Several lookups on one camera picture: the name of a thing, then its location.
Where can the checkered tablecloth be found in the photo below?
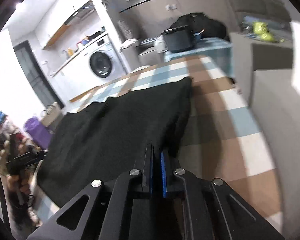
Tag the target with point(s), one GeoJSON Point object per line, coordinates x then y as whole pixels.
{"type": "Point", "coordinates": [227, 130]}

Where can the dark grey rice cooker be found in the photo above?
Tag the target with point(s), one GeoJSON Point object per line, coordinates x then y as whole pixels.
{"type": "Point", "coordinates": [177, 41]}

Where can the grey cushion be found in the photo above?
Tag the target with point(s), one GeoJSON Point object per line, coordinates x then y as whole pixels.
{"type": "Point", "coordinates": [125, 30]}

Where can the green teapot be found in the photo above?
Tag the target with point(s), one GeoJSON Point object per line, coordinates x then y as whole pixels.
{"type": "Point", "coordinates": [258, 27]}

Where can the range hood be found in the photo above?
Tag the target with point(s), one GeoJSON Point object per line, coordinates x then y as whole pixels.
{"type": "Point", "coordinates": [81, 13]}

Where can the purple bag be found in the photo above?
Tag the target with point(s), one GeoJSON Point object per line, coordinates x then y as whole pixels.
{"type": "Point", "coordinates": [37, 135]}

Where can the houndstooth pillow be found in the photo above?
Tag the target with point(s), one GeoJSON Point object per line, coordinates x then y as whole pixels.
{"type": "Point", "coordinates": [147, 41]}

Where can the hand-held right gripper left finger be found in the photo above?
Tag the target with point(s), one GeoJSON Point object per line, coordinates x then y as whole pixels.
{"type": "Point", "coordinates": [151, 172]}

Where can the black framed glass door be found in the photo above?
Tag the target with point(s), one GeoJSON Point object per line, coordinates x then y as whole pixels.
{"type": "Point", "coordinates": [37, 80]}

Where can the grey cube table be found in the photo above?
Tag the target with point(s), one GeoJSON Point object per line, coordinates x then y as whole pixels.
{"type": "Point", "coordinates": [272, 55]}

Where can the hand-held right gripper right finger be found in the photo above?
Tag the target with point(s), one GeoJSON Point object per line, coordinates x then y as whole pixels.
{"type": "Point", "coordinates": [163, 175]}

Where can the white kitchen cabinet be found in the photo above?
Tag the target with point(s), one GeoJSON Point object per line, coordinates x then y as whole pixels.
{"type": "Point", "coordinates": [72, 80]}

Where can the woven laundry basket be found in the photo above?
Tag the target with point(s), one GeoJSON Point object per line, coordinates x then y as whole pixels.
{"type": "Point", "coordinates": [52, 117]}

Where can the black knit sweater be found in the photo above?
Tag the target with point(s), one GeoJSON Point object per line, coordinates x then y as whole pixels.
{"type": "Point", "coordinates": [115, 130]}

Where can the white round stool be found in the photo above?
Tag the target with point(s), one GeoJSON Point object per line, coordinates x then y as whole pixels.
{"type": "Point", "coordinates": [138, 69]}

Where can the black jacket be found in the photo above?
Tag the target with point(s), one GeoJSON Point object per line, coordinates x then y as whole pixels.
{"type": "Point", "coordinates": [210, 27]}

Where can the green teacup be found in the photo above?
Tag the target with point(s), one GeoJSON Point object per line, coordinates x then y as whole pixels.
{"type": "Point", "coordinates": [267, 37]}

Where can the light blue storage box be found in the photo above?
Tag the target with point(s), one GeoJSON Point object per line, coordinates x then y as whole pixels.
{"type": "Point", "coordinates": [215, 52]}

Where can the grey sofa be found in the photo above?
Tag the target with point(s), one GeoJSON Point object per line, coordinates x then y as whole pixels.
{"type": "Point", "coordinates": [145, 56]}

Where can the white washing machine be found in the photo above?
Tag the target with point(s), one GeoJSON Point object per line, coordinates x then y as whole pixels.
{"type": "Point", "coordinates": [115, 55]}

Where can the white cloth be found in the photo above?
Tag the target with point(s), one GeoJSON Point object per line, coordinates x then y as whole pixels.
{"type": "Point", "coordinates": [128, 43]}

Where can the yellow bottle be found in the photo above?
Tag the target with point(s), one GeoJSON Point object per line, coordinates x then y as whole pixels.
{"type": "Point", "coordinates": [70, 52]}

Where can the cluttered shoe rack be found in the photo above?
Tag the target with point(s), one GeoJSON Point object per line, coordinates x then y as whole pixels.
{"type": "Point", "coordinates": [15, 140]}

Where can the white wall cabinet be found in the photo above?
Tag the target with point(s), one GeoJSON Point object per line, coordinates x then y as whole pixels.
{"type": "Point", "coordinates": [65, 15]}

